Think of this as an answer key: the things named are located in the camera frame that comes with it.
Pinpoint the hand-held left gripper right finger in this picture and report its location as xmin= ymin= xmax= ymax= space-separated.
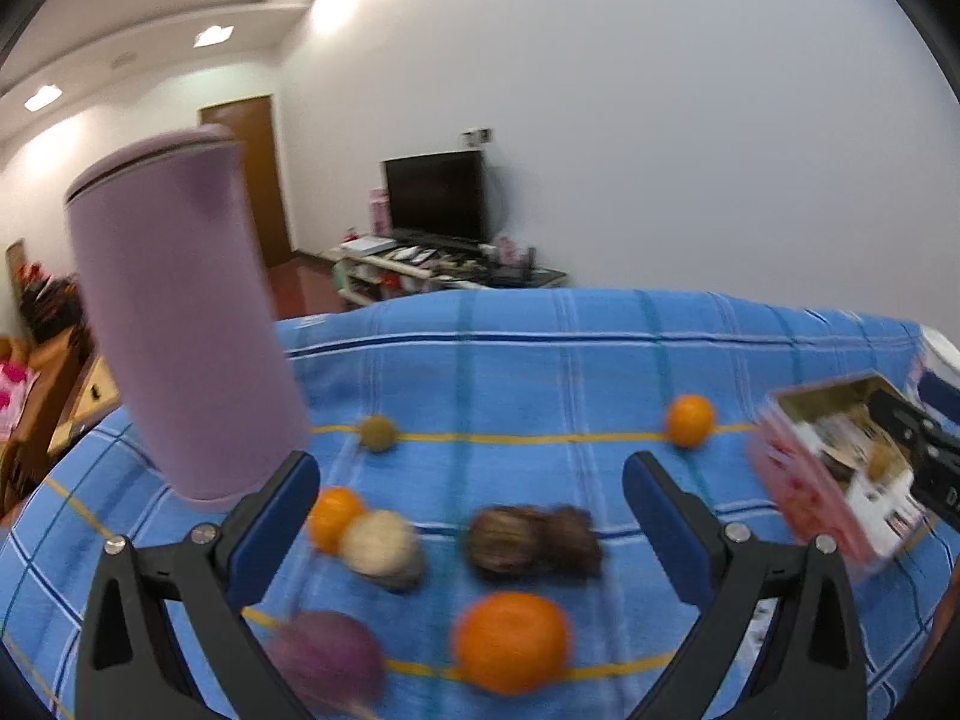
xmin=622 ymin=451 xmax=871 ymax=720

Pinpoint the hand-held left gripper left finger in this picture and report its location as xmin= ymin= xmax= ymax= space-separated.
xmin=75 ymin=451 xmax=323 ymax=720

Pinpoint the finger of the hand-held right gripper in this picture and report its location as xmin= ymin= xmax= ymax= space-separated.
xmin=868 ymin=388 xmax=960 ymax=458

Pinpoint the orange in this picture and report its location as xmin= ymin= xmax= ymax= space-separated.
xmin=454 ymin=591 xmax=571 ymax=695
xmin=665 ymin=394 xmax=717 ymax=449
xmin=307 ymin=486 xmax=368 ymax=556

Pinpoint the pink tin box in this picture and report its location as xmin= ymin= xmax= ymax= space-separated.
xmin=746 ymin=371 xmax=938 ymax=582

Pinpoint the purple passion fruit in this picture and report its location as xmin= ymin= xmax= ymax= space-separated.
xmin=270 ymin=610 xmax=387 ymax=713

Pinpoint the white mug with purple print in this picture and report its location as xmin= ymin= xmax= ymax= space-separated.
xmin=911 ymin=326 xmax=960 ymax=421

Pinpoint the small brown kiwi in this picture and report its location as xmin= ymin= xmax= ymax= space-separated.
xmin=358 ymin=414 xmax=397 ymax=453

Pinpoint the blue checked blanket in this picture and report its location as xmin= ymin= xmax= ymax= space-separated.
xmin=0 ymin=289 xmax=960 ymax=720

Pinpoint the purple tumbler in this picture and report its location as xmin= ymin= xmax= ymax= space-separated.
xmin=64 ymin=126 xmax=312 ymax=502

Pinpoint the orange leather armchair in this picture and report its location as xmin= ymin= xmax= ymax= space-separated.
xmin=0 ymin=326 xmax=83 ymax=518

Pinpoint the white television stand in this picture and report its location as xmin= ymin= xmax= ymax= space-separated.
xmin=322 ymin=236 xmax=567 ymax=308

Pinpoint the pink floral pillow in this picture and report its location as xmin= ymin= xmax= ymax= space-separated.
xmin=0 ymin=360 xmax=38 ymax=440

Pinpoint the red flower arrangement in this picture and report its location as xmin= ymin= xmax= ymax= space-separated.
xmin=19 ymin=262 xmax=80 ymax=338

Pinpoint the brown wooden door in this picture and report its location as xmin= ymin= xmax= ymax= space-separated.
xmin=199 ymin=95 xmax=293 ymax=269

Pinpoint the black television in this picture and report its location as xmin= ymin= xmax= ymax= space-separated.
xmin=381 ymin=150 xmax=488 ymax=242

